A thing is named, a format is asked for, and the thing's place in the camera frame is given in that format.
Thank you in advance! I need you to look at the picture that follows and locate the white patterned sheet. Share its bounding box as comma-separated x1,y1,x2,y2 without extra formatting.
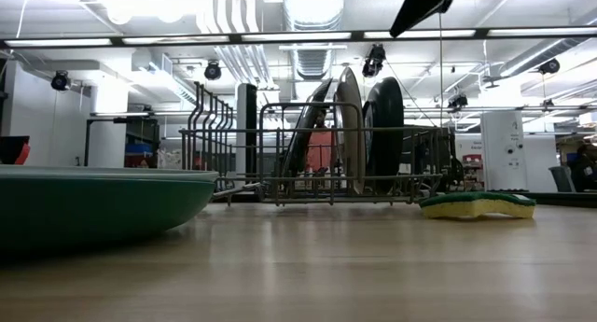
157,148,186,170

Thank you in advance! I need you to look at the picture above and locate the dark plate with dashed rim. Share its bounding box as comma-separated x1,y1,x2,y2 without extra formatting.
361,76,406,195

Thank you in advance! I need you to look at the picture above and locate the large green bowl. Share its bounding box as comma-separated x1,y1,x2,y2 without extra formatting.
0,175,216,254

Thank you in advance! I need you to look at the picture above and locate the blue and white striped plate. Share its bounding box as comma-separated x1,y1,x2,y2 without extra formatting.
333,66,368,196

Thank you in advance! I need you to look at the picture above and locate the white column machine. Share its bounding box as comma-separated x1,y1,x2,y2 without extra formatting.
479,109,529,193

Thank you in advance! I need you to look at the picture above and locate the grey office chair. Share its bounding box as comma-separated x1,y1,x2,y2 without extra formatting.
548,165,576,194

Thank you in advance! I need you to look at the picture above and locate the person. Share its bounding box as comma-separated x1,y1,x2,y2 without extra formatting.
569,143,597,193
305,107,336,174

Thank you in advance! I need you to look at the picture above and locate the white and black pillar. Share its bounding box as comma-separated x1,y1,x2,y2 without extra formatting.
234,82,259,176

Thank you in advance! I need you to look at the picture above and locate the ribbed silver duct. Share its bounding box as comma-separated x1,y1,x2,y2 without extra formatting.
281,0,349,81

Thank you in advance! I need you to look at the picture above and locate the black overhead frame bar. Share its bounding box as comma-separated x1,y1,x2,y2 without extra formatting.
0,25,597,50

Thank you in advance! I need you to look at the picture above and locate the grey wire dish rack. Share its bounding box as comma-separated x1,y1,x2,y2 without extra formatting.
179,81,456,207

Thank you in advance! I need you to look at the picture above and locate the red crate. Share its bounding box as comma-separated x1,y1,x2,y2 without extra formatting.
125,152,156,169

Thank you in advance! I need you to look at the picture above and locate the brown plate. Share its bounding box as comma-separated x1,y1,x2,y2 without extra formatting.
282,77,335,179

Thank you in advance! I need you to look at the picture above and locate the green and yellow sponge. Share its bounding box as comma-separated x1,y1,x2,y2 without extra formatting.
418,190,537,220

